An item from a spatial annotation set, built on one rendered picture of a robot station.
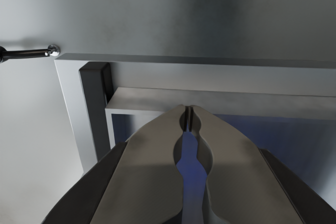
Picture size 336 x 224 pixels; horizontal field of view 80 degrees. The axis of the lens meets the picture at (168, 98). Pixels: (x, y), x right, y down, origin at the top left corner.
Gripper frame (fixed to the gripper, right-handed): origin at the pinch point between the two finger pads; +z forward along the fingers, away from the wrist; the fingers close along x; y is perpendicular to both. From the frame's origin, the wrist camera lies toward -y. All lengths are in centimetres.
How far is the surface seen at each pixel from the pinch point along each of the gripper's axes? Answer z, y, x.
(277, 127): 4.7, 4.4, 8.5
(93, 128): 2.9, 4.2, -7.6
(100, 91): 2.9, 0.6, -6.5
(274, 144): 4.7, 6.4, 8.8
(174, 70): 4.9, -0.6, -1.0
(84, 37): 93, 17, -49
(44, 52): 85, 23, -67
